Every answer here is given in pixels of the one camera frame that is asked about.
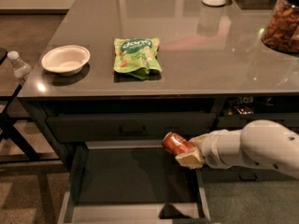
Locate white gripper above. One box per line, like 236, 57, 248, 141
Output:
176, 130, 229, 169

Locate red coke can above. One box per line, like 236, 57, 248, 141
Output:
163, 132, 193, 156

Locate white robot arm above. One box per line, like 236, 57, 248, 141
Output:
176, 120, 299, 179

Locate top right open drawer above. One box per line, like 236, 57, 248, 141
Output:
216, 113, 299, 130

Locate open drawer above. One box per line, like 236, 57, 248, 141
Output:
57, 141, 210, 224
216, 113, 299, 130

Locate bottom right drawer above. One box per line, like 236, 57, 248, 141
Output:
202, 167, 293, 183

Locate snack packets in drawer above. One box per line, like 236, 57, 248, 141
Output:
226, 96, 275, 115

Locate top left drawer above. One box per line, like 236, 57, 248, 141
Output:
47, 112, 216, 143

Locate open middle drawer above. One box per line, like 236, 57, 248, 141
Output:
57, 141, 210, 224

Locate dark counter cabinet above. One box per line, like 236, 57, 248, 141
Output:
20, 0, 299, 224

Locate green snack bag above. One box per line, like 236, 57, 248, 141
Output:
114, 37, 162, 80

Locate glass jar of nuts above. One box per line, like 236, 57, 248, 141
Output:
262, 0, 299, 53

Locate white paper bowl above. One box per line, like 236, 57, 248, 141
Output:
41, 45, 91, 76

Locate black side table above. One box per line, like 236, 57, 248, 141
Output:
0, 47, 64, 165

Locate clear plastic water bottle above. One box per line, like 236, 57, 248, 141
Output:
7, 50, 32, 86

